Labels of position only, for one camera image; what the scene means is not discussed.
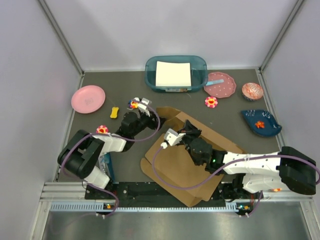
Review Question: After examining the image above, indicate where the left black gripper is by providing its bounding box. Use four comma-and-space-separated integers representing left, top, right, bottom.
131, 109, 167, 137

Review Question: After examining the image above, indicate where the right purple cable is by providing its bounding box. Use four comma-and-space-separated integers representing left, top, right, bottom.
152, 146, 320, 191

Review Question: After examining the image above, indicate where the purple cable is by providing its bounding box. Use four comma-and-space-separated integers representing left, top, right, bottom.
152, 146, 320, 191
61, 99, 161, 176

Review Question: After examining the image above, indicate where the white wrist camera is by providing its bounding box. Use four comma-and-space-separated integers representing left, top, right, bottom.
133, 97, 152, 117
160, 128, 186, 149

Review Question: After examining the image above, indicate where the white paper sheet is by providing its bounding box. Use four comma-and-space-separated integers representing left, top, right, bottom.
155, 61, 192, 87

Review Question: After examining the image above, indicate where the orange flower toy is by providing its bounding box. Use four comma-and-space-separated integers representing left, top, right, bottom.
271, 188, 282, 192

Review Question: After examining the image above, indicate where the dark blue leaf dish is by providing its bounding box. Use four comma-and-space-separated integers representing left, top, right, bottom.
240, 109, 282, 138

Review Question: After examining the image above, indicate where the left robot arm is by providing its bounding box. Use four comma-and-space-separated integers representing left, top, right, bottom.
57, 111, 166, 199

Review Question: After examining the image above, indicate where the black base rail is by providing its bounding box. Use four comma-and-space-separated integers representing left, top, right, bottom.
84, 181, 266, 208

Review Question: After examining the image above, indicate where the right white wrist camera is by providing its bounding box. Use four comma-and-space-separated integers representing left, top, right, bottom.
160, 128, 186, 149

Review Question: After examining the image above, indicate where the red patterned bowl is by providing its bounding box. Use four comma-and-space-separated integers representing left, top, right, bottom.
241, 82, 264, 101

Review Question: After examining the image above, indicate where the light blue marker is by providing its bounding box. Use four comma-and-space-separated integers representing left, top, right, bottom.
205, 79, 224, 86

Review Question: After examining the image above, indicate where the grey slotted cable duct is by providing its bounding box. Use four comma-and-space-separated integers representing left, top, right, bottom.
50, 201, 251, 213

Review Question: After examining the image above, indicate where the teal plastic bin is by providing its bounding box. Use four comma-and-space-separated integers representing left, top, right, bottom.
144, 55, 208, 93

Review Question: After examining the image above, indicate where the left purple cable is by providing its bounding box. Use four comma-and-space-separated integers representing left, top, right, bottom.
61, 99, 161, 176

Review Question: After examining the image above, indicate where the pink dotted plate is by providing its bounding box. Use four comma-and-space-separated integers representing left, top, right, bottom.
204, 72, 237, 99

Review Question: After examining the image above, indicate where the small orange toy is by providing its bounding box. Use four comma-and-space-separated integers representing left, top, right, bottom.
255, 120, 265, 129

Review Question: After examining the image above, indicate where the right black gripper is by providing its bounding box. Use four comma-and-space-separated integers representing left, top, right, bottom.
177, 119, 202, 166

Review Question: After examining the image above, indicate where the yellow bone toy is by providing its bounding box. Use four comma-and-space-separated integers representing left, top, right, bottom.
109, 106, 119, 119

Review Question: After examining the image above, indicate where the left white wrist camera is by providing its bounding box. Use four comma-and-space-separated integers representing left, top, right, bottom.
133, 97, 152, 117

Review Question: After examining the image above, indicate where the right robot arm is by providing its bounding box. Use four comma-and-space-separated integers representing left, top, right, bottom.
178, 120, 317, 198

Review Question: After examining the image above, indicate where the pink smiling flower toy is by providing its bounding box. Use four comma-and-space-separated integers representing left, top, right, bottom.
204, 96, 218, 109

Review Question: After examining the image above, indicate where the pink round plate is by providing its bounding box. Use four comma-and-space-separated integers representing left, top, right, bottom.
71, 85, 106, 114

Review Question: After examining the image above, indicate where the brown cardboard box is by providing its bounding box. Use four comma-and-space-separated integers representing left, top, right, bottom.
140, 106, 245, 207

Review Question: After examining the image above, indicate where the blue packaged item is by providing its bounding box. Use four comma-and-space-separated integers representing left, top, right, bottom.
98, 153, 115, 181

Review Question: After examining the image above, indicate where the rainbow flower toy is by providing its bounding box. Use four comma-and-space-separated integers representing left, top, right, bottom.
127, 100, 139, 110

